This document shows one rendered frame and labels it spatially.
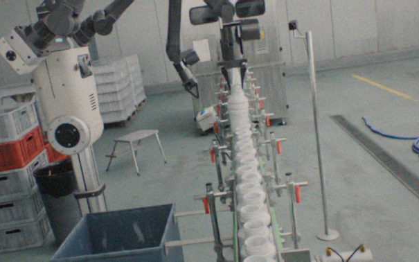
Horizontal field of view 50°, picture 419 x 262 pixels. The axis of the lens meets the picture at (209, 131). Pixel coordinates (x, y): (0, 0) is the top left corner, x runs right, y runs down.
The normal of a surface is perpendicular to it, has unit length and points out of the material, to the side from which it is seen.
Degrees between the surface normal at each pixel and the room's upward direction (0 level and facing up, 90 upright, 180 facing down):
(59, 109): 101
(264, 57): 90
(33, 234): 90
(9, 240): 90
